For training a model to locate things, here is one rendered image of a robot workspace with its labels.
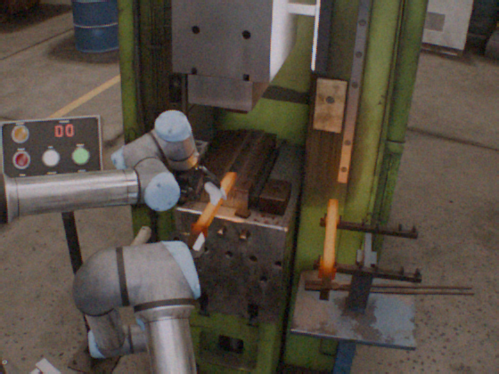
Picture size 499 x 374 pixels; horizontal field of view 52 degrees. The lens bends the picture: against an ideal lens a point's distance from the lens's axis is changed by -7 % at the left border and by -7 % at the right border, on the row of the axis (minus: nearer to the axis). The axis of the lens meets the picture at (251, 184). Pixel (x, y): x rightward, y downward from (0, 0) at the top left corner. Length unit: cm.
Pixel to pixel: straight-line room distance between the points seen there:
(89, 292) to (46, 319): 177
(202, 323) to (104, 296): 115
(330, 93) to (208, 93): 37
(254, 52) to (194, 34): 18
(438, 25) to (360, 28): 525
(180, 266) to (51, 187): 29
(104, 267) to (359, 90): 100
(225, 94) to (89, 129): 47
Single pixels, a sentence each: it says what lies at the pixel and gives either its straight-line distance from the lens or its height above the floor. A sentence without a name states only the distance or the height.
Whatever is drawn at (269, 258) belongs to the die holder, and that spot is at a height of 78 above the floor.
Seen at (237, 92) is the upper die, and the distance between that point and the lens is 161.
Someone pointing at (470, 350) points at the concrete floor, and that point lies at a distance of 279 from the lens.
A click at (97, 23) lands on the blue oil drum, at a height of 34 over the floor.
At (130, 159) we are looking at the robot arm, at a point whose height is 136.
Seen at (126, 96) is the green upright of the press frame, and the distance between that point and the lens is 193.
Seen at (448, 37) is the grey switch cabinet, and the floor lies 22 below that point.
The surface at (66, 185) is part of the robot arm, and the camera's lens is 107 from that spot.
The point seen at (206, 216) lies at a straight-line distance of 160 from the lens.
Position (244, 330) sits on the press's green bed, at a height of 40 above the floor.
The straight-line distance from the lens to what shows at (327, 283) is 145.
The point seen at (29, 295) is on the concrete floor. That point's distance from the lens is 295.
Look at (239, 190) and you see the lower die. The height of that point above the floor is 99.
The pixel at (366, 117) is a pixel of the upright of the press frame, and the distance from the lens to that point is 173.
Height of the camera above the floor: 195
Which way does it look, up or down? 32 degrees down
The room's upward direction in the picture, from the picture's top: 3 degrees clockwise
